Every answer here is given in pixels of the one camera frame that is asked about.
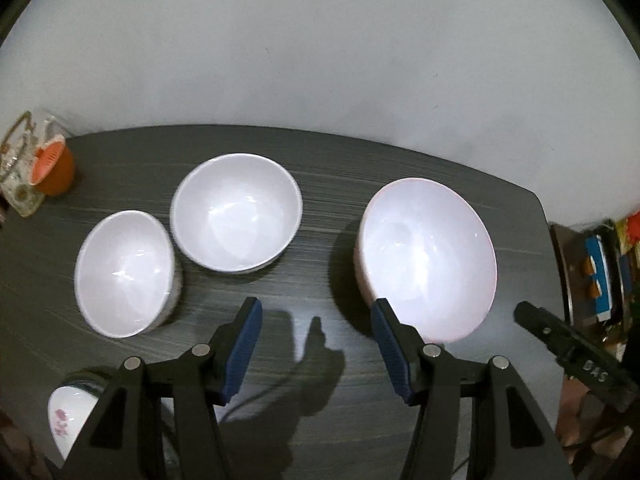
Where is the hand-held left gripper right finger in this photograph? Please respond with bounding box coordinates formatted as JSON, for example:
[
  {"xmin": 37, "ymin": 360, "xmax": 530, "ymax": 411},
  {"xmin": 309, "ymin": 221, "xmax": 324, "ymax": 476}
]
[{"xmin": 371, "ymin": 298, "xmax": 576, "ymax": 480}]

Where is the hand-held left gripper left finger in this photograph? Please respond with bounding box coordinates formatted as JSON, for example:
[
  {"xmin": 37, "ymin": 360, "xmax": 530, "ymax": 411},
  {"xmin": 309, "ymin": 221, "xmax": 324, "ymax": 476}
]
[{"xmin": 62, "ymin": 297, "xmax": 264, "ymax": 480}]

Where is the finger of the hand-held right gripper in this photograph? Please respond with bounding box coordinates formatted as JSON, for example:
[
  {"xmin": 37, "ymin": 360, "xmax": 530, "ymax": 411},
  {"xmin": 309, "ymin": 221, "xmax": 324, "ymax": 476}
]
[{"xmin": 514, "ymin": 301, "xmax": 638, "ymax": 413}]

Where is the large pink bowl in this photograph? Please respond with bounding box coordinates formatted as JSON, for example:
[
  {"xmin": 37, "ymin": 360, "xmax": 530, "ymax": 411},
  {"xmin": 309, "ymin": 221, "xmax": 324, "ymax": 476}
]
[{"xmin": 356, "ymin": 178, "xmax": 497, "ymax": 343}]

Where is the small plain white bowl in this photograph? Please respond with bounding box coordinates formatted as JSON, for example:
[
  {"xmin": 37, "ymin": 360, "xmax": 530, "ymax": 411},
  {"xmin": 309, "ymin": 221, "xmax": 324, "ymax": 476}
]
[{"xmin": 74, "ymin": 210, "xmax": 184, "ymax": 338}]

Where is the white bowl with blue print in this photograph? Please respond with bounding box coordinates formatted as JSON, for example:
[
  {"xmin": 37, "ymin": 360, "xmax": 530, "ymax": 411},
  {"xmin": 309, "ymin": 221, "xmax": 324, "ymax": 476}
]
[{"xmin": 169, "ymin": 153, "xmax": 304, "ymax": 275}]

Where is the white plate with pink flowers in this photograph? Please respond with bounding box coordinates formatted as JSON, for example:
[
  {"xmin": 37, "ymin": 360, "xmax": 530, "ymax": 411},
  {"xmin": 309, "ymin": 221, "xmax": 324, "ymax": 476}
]
[{"xmin": 47, "ymin": 385, "xmax": 104, "ymax": 461}]

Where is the blue and white box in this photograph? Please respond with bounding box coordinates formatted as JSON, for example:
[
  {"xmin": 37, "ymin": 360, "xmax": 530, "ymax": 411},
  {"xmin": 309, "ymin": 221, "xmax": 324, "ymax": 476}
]
[{"xmin": 581, "ymin": 234, "xmax": 615, "ymax": 322}]

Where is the colourful printed packaging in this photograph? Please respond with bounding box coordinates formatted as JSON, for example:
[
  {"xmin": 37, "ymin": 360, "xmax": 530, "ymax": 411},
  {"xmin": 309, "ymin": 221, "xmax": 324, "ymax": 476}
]
[{"xmin": 615, "ymin": 211, "xmax": 640, "ymax": 261}]

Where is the orange lidded cup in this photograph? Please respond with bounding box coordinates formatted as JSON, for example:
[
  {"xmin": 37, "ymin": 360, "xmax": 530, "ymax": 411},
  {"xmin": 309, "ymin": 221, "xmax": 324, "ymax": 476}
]
[{"xmin": 31, "ymin": 136, "xmax": 76, "ymax": 197}]

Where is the floral ceramic teapot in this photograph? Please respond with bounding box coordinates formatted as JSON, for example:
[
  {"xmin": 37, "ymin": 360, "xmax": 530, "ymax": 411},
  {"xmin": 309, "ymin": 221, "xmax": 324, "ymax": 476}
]
[{"xmin": 0, "ymin": 110, "xmax": 66, "ymax": 218}]

